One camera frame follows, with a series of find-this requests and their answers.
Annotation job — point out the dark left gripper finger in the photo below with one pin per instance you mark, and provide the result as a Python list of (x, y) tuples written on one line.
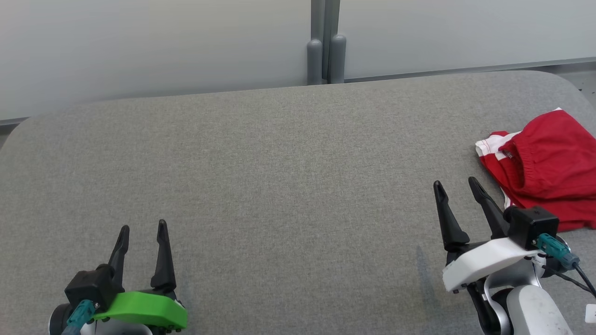
[(163, 265), (119, 256)]

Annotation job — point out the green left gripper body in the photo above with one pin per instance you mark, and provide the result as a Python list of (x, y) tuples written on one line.
[(144, 309)]

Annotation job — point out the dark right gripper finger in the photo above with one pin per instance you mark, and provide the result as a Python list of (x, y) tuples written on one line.
[(489, 204), (449, 223)]

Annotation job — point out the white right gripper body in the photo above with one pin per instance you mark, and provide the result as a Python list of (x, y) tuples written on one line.
[(484, 263)]

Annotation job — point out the red white basketball jersey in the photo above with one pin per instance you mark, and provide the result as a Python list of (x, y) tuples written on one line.
[(493, 170)]

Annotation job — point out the red basketball shorts white trim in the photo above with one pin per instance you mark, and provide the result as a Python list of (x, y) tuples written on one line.
[(558, 153)]

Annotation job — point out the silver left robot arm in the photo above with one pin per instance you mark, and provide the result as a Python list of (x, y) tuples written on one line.
[(116, 329)]

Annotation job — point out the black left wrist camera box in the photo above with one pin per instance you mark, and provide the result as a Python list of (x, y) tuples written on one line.
[(91, 286)]

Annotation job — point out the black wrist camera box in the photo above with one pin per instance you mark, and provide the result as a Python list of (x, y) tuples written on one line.
[(91, 286), (531, 228)]

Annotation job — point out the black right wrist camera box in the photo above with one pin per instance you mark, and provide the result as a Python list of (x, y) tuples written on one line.
[(531, 228)]

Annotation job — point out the grey metal wall rail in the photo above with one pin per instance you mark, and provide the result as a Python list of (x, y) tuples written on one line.
[(465, 70)]

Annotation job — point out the grey rounded partition post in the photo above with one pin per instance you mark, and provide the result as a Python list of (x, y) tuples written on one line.
[(337, 58), (314, 60)]

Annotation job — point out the grey vertical wall profile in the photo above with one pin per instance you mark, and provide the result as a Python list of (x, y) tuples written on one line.
[(326, 18)]

